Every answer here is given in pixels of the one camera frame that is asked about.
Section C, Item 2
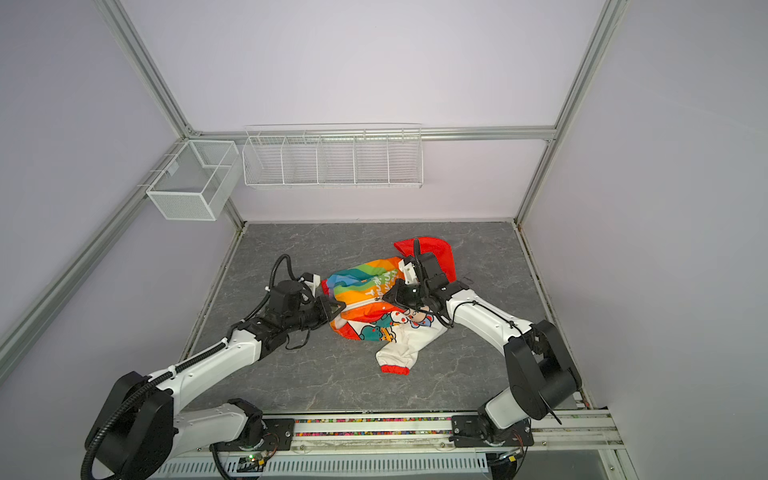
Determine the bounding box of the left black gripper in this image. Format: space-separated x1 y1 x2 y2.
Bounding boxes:
285 294 345 333

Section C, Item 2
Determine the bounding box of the rainbow red kids jacket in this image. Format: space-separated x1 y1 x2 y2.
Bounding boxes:
321 237 456 376

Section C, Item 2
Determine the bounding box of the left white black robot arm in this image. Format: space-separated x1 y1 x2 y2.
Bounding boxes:
80 279 346 479

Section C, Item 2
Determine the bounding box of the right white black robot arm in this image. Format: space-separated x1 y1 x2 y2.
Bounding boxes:
384 253 582 431

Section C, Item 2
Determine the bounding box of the small white mesh basket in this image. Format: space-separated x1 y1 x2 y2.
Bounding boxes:
147 140 242 221

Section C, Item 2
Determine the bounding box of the white vent grille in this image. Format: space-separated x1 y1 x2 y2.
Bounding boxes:
149 454 490 479

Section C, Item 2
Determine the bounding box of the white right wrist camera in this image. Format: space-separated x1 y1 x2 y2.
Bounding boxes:
398 259 419 285

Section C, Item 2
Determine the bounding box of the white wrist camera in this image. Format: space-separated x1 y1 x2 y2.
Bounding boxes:
398 259 419 285
300 272 323 296

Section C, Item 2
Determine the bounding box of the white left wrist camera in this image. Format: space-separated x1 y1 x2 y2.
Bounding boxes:
300 272 323 296

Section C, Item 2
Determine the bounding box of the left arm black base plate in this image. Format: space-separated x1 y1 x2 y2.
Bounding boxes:
217 417 296 453

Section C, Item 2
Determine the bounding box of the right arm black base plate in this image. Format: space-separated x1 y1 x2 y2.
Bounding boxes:
449 413 534 448

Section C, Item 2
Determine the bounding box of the long white wire basket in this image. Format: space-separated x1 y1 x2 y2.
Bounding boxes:
241 123 424 188

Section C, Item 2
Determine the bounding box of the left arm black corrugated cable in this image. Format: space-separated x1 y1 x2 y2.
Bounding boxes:
79 253 298 480

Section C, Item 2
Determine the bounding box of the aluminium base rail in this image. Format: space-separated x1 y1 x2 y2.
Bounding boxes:
119 410 625 460

